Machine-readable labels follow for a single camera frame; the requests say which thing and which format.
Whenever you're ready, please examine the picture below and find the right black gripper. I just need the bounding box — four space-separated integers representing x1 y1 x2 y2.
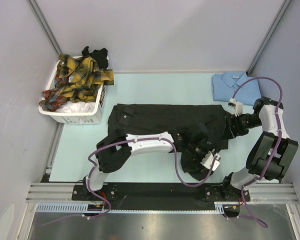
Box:
220 112 263 141

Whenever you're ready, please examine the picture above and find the dark pinstriped long sleeve shirt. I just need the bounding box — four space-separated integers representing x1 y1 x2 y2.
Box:
107 103 237 181

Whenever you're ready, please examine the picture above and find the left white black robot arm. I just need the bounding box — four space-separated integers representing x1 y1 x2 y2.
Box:
83 130 221 200

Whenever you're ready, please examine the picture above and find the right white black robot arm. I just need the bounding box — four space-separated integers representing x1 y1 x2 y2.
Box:
220 97 299 201

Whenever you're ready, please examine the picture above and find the folded light blue shirt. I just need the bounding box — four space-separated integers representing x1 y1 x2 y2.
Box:
211 72 261 106

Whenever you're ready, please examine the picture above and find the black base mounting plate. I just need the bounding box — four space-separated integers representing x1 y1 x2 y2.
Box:
70 182 251 215

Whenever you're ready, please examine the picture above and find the white plastic laundry basket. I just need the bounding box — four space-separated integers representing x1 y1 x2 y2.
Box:
39 53 115 124

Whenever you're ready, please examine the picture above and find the black garment in basket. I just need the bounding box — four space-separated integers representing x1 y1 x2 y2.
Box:
81 46 109 69

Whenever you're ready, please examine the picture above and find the white garment in basket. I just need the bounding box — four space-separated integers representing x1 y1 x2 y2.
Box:
56 101 96 113

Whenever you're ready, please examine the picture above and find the yellow plaid flannel shirt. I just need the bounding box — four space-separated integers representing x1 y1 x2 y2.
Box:
39 53 115 112

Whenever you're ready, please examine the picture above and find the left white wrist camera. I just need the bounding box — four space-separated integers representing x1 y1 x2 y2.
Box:
201 151 221 172

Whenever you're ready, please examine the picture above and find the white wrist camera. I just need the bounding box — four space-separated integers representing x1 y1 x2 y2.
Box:
227 98 243 117
201 151 221 172

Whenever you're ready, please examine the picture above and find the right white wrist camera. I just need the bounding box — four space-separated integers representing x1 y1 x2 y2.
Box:
227 98 243 117

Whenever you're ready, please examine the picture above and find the right aluminium corner post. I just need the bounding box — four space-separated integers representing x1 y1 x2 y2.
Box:
246 0 294 76

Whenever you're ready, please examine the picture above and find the aluminium corner post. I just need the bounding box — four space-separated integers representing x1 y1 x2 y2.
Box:
246 0 294 76
26 0 62 56

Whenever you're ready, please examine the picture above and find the aluminium frame rail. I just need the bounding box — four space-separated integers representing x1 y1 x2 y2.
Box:
26 182 299 204

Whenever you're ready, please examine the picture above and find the light blue slotted cable duct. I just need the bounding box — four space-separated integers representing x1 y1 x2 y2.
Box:
36 203 225 214

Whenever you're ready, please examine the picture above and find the left aluminium corner post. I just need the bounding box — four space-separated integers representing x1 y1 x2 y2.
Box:
26 0 62 56

